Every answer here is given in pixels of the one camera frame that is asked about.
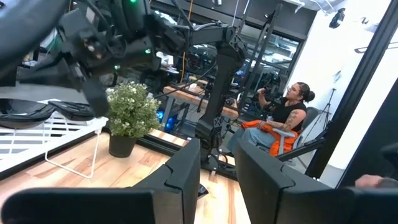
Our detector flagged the small green potted plant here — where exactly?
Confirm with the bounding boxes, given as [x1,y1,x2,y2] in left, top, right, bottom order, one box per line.
[105,82,162,158]

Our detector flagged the black tripod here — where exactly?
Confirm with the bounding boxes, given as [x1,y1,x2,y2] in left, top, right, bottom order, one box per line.
[318,88,337,125]

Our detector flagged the person's hand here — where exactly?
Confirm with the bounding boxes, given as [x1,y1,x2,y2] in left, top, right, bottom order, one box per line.
[354,174,398,189]

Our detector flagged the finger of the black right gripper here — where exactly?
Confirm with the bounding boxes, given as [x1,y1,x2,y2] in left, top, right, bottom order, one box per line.
[0,57,85,88]

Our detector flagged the wooden background table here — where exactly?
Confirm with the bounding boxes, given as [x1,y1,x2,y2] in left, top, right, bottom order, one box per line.
[162,83,240,121]

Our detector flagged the person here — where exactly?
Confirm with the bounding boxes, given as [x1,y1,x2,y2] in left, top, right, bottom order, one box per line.
[226,82,317,157]

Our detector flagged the grey office chair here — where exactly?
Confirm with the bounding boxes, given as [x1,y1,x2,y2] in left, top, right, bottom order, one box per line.
[273,106,326,162]

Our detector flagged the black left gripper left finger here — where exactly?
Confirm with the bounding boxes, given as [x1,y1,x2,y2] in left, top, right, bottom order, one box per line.
[1,138,202,224]

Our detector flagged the black ceiling camera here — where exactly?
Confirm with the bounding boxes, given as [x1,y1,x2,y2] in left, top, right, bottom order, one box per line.
[328,7,346,29]

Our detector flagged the black pointed oval mini plate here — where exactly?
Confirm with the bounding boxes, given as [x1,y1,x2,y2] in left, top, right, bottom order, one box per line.
[0,98,56,129]

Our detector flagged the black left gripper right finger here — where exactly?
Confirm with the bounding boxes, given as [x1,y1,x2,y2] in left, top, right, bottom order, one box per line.
[233,139,398,224]

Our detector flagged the orange hanging cable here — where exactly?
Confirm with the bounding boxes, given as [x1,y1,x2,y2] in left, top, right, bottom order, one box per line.
[179,0,194,83]

